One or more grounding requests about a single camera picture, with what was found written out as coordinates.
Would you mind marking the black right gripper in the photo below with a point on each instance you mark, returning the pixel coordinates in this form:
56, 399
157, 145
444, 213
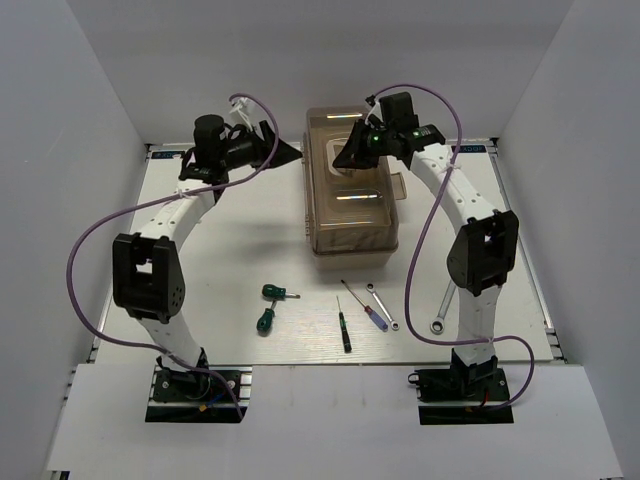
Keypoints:
352, 155

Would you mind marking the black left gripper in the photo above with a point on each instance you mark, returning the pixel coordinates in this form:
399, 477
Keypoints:
259, 143

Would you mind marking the beige toolbox with clear lid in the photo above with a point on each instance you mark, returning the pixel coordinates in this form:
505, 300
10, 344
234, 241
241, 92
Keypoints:
351, 215

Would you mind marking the large silver ratchet wrench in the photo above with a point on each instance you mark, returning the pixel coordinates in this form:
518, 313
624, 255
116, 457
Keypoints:
437, 326

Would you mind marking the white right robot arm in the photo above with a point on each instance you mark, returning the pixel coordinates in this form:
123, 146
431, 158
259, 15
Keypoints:
484, 249

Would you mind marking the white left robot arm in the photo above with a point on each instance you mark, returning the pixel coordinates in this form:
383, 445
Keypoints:
148, 280

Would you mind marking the stubby green screwdriver upper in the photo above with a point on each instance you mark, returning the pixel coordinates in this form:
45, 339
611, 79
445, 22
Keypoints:
277, 293

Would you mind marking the stubby green screwdriver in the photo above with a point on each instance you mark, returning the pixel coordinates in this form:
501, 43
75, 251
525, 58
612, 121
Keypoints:
265, 322
277, 293

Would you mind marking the small silver combination wrench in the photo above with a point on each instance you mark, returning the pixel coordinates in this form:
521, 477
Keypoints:
392, 322

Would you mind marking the stubby green screwdriver lower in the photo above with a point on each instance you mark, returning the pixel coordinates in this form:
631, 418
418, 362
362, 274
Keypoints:
265, 322

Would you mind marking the thin black precision screwdriver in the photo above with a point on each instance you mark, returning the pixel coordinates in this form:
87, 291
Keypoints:
346, 342

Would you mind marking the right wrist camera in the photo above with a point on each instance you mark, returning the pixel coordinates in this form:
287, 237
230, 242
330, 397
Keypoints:
374, 115

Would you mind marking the red blue handled screwdriver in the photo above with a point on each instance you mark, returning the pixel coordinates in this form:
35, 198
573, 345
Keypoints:
370, 312

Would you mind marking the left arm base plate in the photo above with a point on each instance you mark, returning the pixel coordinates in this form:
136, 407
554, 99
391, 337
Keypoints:
184, 397

